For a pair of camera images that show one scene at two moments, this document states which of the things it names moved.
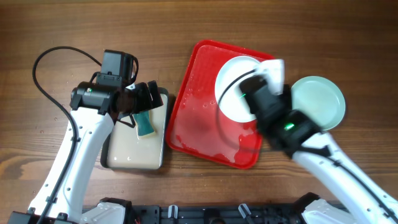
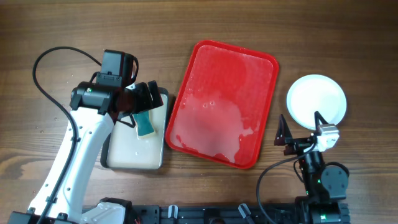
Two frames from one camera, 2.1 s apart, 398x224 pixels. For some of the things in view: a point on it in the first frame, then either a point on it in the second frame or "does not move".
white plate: [232, 105] to [313, 93]
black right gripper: [282, 101] to [284, 137]
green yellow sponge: [144, 126] does not move
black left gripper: [146, 101] does not move
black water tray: [122, 149] does not move
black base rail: [216, 213] does not move
